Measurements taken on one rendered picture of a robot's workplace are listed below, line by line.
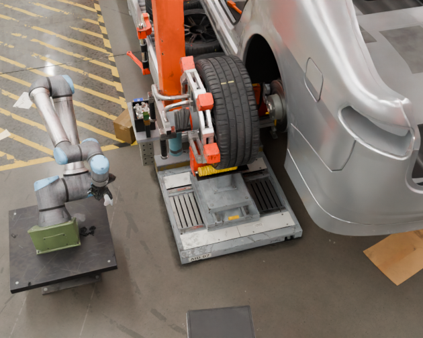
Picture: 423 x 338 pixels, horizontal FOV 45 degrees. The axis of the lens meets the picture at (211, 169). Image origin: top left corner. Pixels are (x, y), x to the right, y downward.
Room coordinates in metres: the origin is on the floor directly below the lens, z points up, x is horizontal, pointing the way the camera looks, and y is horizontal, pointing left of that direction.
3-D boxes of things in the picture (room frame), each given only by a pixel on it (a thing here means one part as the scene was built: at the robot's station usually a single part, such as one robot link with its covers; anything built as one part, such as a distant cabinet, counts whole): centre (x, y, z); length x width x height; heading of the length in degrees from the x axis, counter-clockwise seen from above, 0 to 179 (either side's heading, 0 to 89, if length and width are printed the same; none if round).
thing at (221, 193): (2.37, -0.07, 0.32); 0.40 x 0.30 x 0.28; 15
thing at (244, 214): (2.34, -0.08, 0.13); 0.50 x 0.36 x 0.10; 15
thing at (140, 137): (2.79, 0.48, 0.44); 0.43 x 0.17 x 0.03; 15
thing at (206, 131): (2.33, 0.09, 0.85); 0.54 x 0.07 x 0.54; 15
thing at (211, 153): (2.02, 0.00, 0.85); 0.09 x 0.08 x 0.07; 15
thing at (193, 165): (2.34, 0.05, 0.48); 0.16 x 0.12 x 0.17; 105
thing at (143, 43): (3.90, 0.60, 0.30); 0.09 x 0.05 x 0.50; 15
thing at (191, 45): (3.93, 0.12, 0.39); 0.66 x 0.66 x 0.24
